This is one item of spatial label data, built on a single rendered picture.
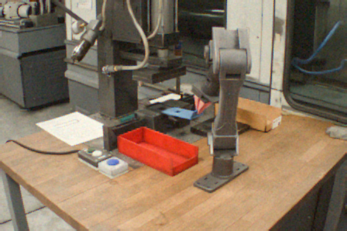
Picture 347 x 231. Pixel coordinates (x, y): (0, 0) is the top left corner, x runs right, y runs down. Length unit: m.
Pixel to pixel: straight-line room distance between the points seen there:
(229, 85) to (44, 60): 3.67
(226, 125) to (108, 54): 0.68
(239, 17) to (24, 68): 2.97
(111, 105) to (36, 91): 2.97
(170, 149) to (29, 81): 3.33
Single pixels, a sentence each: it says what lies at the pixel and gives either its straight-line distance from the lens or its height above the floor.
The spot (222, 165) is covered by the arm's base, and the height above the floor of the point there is 0.95.
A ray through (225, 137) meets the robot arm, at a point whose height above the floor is 1.04.
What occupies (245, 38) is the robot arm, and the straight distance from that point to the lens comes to 1.01.
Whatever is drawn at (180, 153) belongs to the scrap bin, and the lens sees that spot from 1.30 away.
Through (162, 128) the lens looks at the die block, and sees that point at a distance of 1.46.
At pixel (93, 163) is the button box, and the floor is 0.92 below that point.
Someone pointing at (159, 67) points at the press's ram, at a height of 1.15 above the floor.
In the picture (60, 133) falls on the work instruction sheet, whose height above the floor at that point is 0.90.
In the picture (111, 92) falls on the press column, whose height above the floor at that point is 1.01.
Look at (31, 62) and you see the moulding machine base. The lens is 4.49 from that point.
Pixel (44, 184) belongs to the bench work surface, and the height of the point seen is 0.90.
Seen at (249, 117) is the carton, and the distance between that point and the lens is 1.55.
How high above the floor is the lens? 1.48
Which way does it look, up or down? 20 degrees down
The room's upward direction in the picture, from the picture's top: straight up
